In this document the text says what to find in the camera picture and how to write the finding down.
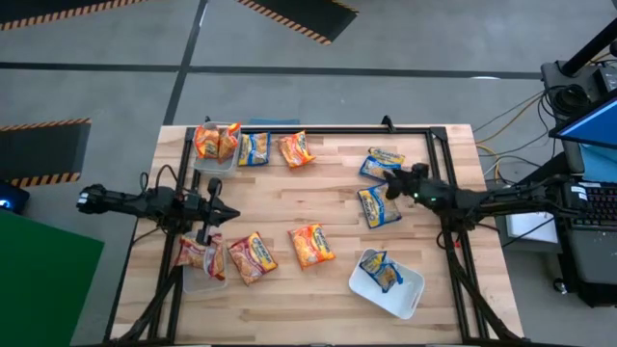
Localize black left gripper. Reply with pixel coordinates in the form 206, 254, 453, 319
190, 177, 241, 245

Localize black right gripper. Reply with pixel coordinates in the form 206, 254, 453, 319
383, 162, 435, 206

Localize blue yellow Maruchan noodle pack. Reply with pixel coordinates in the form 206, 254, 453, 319
368, 147, 407, 168
359, 249, 405, 294
356, 182, 403, 229
237, 132, 272, 168
359, 156, 401, 183

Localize orange Maruchan noodle pack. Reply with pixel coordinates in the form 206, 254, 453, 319
277, 129, 318, 169
217, 122, 242, 165
287, 223, 337, 271
194, 123, 222, 160

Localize light grey plastic bin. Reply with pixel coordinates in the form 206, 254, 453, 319
192, 120, 242, 175

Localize clear plastic bin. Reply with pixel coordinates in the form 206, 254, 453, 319
181, 231, 231, 298

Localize blue tape strip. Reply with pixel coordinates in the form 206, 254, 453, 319
247, 118, 301, 126

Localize white plastic bin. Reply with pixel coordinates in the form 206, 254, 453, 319
347, 247, 426, 321

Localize white paper sheet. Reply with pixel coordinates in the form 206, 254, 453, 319
505, 211, 560, 245

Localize green floor board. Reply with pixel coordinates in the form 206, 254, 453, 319
0, 207, 106, 347

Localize black hazard-striped floor mat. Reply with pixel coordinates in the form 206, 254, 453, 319
0, 0, 146, 33
0, 117, 93, 189
234, 0, 361, 47

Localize black keyboard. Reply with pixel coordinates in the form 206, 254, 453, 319
571, 181, 617, 228

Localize blue lit computer screen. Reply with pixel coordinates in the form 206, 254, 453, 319
549, 93, 617, 150

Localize laptop computer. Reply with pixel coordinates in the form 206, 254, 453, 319
539, 57, 617, 309

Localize black device with blue light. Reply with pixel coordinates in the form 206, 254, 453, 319
0, 180, 31, 216

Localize black pole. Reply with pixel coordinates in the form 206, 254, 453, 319
558, 18, 617, 77

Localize black aluminium table frame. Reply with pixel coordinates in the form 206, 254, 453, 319
103, 125, 524, 346

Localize black cable coil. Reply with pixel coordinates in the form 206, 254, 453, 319
551, 82, 588, 117

